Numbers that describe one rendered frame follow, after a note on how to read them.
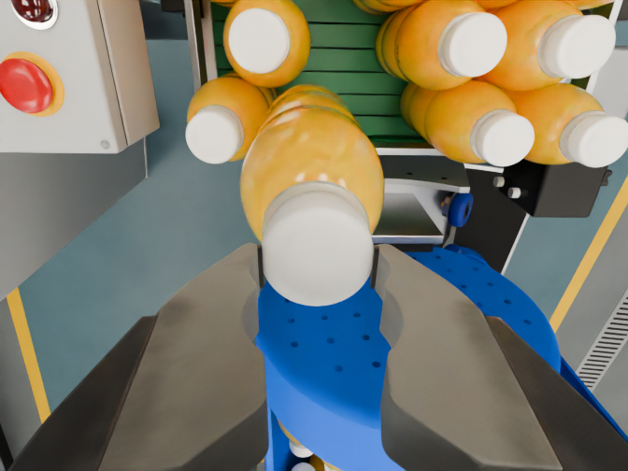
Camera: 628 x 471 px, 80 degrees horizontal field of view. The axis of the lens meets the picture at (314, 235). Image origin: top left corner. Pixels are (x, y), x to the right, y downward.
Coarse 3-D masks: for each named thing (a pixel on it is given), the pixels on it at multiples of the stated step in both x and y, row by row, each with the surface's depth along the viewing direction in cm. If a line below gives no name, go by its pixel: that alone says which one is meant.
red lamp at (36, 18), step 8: (16, 0) 24; (24, 0) 24; (32, 0) 24; (40, 0) 24; (48, 0) 24; (16, 8) 24; (24, 8) 24; (32, 8) 24; (40, 8) 24; (48, 8) 25; (24, 16) 24; (32, 16) 24; (40, 16) 24; (48, 16) 25
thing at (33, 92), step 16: (0, 64) 26; (16, 64) 25; (32, 64) 26; (0, 80) 26; (16, 80) 26; (32, 80) 26; (48, 80) 26; (16, 96) 26; (32, 96) 26; (48, 96) 27; (32, 112) 27
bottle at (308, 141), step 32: (288, 96) 25; (320, 96) 23; (288, 128) 16; (320, 128) 16; (352, 128) 17; (256, 160) 16; (288, 160) 15; (320, 160) 15; (352, 160) 15; (256, 192) 15; (288, 192) 14; (352, 192) 15; (384, 192) 18; (256, 224) 16
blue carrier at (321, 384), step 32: (416, 256) 46; (448, 256) 46; (480, 288) 40; (512, 288) 40; (288, 320) 35; (320, 320) 35; (352, 320) 35; (512, 320) 35; (544, 320) 35; (288, 352) 31; (320, 352) 31; (352, 352) 31; (384, 352) 31; (544, 352) 32; (288, 384) 29; (320, 384) 28; (352, 384) 28; (288, 416) 31; (320, 416) 28; (352, 416) 26; (288, 448) 58; (320, 448) 29; (352, 448) 27
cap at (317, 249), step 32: (320, 192) 13; (288, 224) 12; (320, 224) 12; (352, 224) 12; (288, 256) 13; (320, 256) 13; (352, 256) 13; (288, 288) 13; (320, 288) 13; (352, 288) 13
